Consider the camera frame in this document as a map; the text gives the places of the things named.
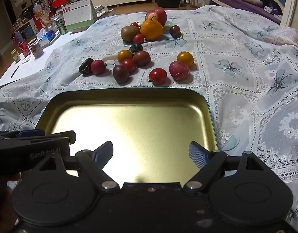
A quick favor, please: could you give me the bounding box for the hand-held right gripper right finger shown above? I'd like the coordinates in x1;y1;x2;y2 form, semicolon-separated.
184;141;267;190

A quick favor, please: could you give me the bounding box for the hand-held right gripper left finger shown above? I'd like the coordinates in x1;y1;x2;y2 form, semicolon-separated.
34;141;121;191

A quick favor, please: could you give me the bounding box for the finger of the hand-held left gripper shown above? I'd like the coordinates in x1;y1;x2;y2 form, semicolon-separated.
0;130;46;140
3;130;77;145

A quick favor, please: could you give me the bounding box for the gold metal tin tray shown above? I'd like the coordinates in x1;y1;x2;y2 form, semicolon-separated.
35;88;218;183

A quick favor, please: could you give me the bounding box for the pink red radish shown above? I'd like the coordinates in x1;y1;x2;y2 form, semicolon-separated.
90;59;108;76

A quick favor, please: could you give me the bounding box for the pink red plum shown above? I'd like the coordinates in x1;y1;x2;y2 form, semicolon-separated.
169;61;190;82

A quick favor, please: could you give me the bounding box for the yellow cherry tomato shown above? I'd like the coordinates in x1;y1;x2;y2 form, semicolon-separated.
117;50;133;64
176;51;194;68

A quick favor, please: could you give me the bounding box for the black pen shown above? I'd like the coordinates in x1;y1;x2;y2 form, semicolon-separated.
11;64;21;78

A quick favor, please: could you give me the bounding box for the white floral lace tablecloth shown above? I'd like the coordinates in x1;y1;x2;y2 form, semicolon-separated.
0;5;298;233

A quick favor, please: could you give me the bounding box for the dark brown chestnut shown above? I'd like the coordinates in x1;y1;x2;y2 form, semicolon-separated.
79;58;94;75

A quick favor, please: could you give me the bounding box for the small jar with yellow lid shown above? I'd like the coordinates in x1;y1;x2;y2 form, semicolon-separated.
10;49;22;63

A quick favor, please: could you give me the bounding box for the dark purple cherry tomato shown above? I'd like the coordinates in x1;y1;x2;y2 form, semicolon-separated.
112;65;130;84
169;25;181;39

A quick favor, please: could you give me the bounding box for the glass jar with brown contents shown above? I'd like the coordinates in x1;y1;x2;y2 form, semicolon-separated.
28;38;44;59

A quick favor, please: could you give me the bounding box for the red tin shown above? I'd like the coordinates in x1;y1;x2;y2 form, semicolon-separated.
18;40;32;57

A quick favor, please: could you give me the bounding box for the blue tissue box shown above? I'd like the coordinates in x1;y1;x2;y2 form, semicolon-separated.
37;29;56;47

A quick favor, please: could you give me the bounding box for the brown cherry tomato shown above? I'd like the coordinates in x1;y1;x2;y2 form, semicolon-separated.
132;51;151;67

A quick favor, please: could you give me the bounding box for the black water caltrop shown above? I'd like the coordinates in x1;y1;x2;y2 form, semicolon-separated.
129;43;143;55

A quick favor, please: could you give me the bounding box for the green drink can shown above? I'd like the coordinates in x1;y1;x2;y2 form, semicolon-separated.
56;18;67;35

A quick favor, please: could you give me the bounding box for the clear glass jar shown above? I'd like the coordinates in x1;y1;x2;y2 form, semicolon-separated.
50;15;61;31

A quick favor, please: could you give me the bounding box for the brown kiwi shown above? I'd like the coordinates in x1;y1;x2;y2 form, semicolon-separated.
120;26;141;42

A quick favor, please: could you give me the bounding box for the desk calendar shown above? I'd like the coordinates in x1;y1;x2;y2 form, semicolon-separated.
62;0;98;32

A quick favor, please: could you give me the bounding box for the pale green rectangular plate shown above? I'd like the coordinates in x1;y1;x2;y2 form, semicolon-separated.
123;21;183;47

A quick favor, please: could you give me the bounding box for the stack of books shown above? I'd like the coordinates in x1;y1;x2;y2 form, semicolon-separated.
92;3;114;17

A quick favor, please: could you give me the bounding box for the orange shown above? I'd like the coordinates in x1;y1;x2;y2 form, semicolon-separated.
140;19;163;41

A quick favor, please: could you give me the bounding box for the red box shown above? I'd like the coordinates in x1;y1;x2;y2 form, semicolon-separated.
51;0;72;9

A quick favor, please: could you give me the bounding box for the red apple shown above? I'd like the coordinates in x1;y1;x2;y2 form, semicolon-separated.
145;9;168;27

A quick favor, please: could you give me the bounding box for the white furniture frame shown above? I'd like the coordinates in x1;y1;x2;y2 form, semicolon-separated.
280;0;298;27

